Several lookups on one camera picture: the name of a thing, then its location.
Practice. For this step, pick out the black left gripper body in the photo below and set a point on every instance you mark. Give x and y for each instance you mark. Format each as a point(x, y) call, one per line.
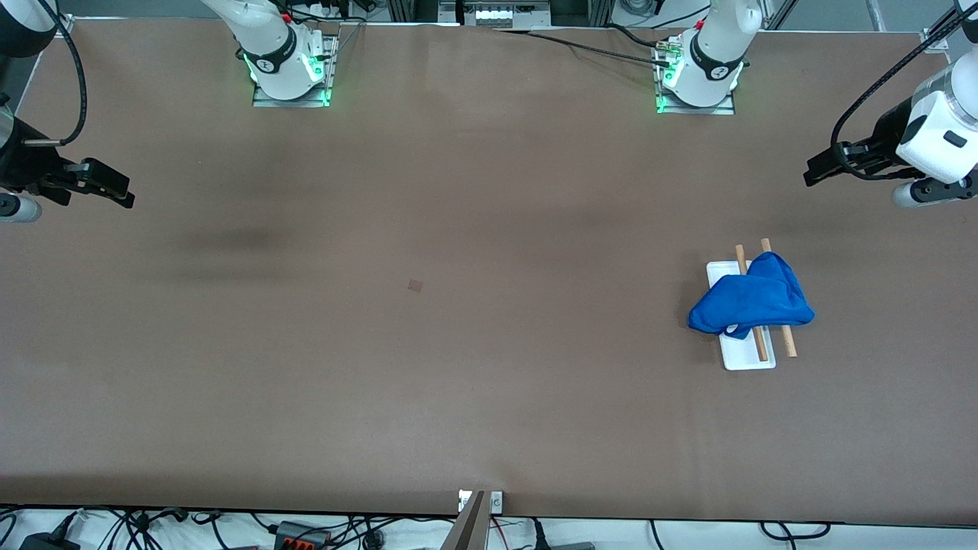
point(886, 138)

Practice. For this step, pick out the white rack with wooden bars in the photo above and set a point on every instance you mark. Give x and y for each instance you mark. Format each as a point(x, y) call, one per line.
point(745, 359)

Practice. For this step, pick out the blue towel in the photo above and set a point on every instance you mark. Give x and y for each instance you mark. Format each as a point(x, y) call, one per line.
point(752, 302)

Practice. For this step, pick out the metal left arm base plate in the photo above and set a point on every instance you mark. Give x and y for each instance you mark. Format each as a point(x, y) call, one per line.
point(726, 111)

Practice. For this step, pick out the white power strip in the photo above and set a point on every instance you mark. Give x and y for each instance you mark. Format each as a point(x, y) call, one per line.
point(328, 9)

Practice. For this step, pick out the grey electronics box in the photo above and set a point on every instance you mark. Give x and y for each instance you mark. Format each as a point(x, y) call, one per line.
point(497, 11)

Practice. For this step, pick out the grey brown slanted post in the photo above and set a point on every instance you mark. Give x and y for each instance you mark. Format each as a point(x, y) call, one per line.
point(467, 531)

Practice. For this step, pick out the black power adapter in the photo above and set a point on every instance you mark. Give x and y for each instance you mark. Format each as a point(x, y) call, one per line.
point(50, 542)

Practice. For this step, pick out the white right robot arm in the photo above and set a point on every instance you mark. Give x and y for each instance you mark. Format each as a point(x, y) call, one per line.
point(275, 53)

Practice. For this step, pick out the black orange power strip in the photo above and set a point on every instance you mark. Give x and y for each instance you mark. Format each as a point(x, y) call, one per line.
point(302, 536)

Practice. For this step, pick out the white metal table bracket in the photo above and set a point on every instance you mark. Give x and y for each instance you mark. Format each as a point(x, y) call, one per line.
point(497, 502)

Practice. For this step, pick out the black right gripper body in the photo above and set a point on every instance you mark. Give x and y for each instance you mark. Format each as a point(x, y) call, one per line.
point(23, 166)

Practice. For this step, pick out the aluminium frame corner bracket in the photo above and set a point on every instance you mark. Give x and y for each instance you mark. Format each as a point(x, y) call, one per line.
point(936, 40)
point(61, 24)

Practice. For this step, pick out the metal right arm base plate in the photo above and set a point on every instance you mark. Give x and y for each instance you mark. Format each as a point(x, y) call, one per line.
point(263, 101)

